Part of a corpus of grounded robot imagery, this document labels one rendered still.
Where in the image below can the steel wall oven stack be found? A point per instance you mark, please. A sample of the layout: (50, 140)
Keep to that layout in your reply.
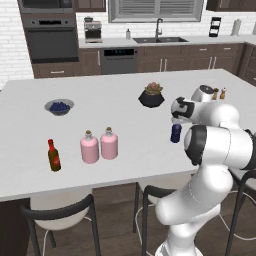
(50, 36)

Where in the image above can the dark sink basin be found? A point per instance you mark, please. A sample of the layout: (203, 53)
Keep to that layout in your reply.
(160, 40)

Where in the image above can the window with grey blinds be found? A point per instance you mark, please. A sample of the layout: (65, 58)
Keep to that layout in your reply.
(155, 10)

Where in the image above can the white paper towel roll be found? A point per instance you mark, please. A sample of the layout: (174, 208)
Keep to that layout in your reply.
(236, 28)

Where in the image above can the brown sauce bottle red cap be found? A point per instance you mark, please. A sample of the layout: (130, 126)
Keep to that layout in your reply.
(54, 158)

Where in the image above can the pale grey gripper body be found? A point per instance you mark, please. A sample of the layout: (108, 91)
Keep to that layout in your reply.
(174, 120)

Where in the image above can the silver kettle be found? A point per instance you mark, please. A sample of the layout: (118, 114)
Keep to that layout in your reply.
(201, 95)

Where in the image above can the black wall rack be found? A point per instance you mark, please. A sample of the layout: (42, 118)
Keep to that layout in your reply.
(215, 26)

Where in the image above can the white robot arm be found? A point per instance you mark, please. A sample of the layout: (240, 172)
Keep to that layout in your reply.
(213, 146)

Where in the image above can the silver coffee machine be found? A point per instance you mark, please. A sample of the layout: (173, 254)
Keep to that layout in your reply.
(93, 31)

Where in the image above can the brown pepper shaker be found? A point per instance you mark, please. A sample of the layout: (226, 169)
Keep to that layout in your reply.
(215, 94)

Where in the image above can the dark blue plastic bottle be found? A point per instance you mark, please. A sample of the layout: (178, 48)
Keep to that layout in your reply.
(175, 133)

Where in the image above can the steel dishwasher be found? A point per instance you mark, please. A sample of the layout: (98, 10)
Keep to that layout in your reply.
(118, 63)

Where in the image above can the succulent in black pot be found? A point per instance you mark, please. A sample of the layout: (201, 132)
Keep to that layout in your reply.
(151, 96)

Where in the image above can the black stool white seat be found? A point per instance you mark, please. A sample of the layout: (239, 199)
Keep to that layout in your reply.
(60, 210)
(153, 191)
(245, 181)

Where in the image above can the dark wood island base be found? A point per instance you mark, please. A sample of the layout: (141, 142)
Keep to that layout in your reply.
(13, 230)

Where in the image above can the pink bottle with cork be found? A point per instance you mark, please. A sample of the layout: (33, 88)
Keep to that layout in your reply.
(109, 146)
(89, 150)

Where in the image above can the brown salt shaker white top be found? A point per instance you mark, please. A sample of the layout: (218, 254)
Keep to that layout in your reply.
(222, 94)

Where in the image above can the dark wood upper cupboard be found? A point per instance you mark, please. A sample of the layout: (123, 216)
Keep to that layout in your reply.
(90, 5)
(231, 4)

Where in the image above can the white soap dispenser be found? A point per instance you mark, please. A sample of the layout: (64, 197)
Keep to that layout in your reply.
(128, 34)

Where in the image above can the grey bowl of blueberries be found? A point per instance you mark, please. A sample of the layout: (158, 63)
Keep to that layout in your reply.
(59, 107)

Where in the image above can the dark wood lower cupboards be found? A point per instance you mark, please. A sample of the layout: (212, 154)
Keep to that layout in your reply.
(186, 58)

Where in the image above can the black tap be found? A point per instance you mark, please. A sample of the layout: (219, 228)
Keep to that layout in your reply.
(158, 28)

